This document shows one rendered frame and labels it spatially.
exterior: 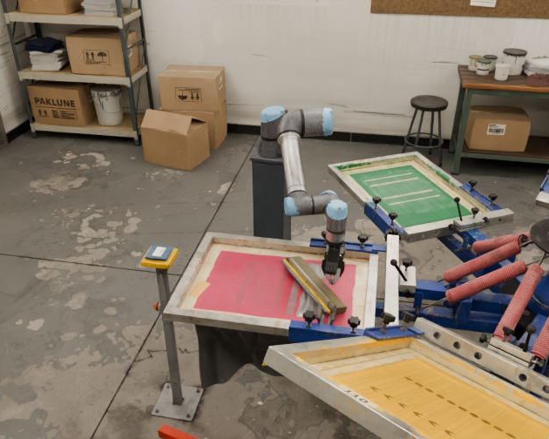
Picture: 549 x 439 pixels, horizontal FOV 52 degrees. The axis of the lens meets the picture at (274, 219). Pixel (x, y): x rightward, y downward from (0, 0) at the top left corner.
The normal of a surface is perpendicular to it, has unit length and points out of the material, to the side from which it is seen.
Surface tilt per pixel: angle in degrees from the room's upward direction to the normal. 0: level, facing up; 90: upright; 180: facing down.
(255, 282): 0
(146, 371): 0
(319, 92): 90
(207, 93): 89
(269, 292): 0
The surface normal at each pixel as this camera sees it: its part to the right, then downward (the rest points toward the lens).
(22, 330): 0.00, -0.86
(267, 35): -0.18, 0.51
